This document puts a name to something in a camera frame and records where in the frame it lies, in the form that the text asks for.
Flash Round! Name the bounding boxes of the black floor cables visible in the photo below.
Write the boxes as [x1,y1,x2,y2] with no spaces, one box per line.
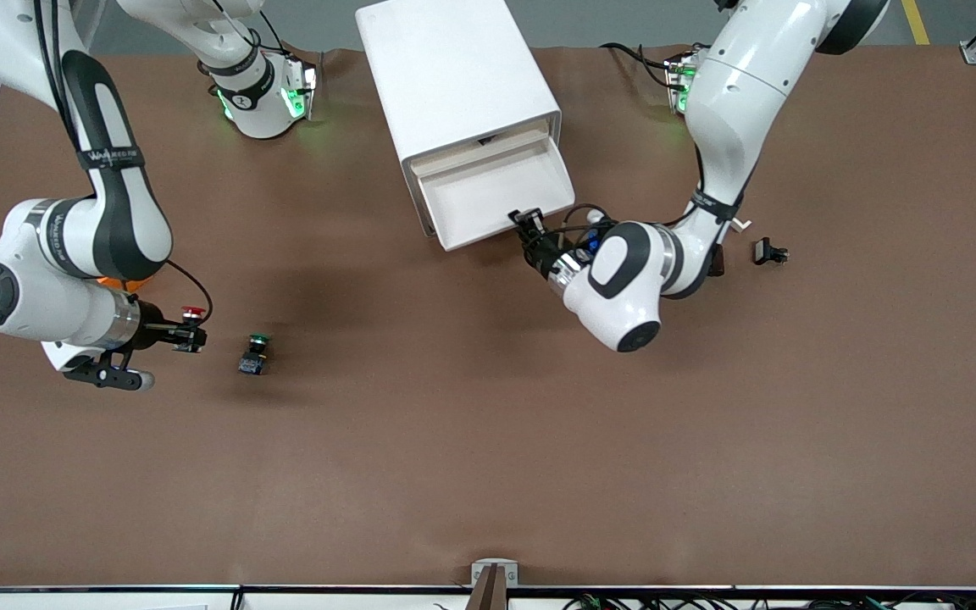
[563,593,976,610]

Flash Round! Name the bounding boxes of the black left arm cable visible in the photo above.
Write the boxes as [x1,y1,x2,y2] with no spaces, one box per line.
[560,203,620,251]

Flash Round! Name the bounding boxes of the green push button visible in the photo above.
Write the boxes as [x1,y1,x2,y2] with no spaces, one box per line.
[238,334,274,377]

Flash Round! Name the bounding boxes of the black base cable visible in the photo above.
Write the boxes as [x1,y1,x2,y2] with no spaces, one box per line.
[601,42,677,91]

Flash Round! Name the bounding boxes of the brown wooden bar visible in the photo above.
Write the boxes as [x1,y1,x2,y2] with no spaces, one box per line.
[468,566,507,610]

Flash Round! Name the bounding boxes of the grey metal table bracket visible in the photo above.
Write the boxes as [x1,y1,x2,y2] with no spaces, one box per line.
[471,559,519,587]

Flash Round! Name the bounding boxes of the brown table cover sheet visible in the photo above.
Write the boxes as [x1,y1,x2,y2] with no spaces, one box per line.
[0,44,976,587]

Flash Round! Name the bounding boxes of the white table edge rail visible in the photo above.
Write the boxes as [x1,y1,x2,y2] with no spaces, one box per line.
[0,585,976,610]

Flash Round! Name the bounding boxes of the yellow floor tape line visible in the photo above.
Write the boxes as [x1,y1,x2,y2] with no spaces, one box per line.
[901,0,931,45]

